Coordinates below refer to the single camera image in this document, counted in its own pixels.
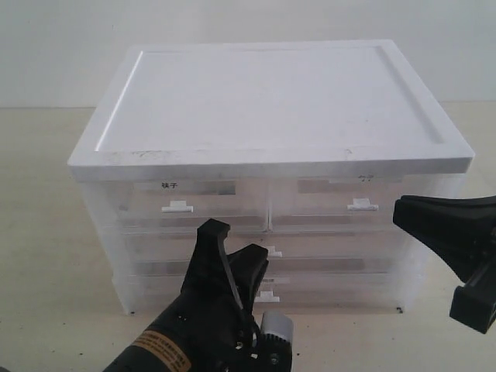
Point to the top left small drawer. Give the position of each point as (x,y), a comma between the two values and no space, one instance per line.
(184,204)

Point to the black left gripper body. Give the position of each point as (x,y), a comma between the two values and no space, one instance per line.
(197,333)

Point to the small drawer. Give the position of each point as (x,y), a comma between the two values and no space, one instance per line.
(184,204)
(321,204)

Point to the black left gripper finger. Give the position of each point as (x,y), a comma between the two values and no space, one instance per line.
(248,267)
(209,272)

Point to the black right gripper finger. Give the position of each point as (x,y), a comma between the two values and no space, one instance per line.
(461,232)

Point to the wide clear drawer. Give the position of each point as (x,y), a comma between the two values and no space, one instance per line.
(159,254)
(297,290)

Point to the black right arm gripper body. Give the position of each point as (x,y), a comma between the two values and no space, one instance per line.
(473,304)

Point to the top right small drawer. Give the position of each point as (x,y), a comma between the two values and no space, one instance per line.
(321,204)

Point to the wide clear bottom drawer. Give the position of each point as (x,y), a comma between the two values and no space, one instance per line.
(297,290)

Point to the translucent white drawer cabinet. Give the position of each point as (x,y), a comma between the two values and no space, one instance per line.
(212,112)

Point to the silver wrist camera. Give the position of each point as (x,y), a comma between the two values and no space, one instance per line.
(277,324)

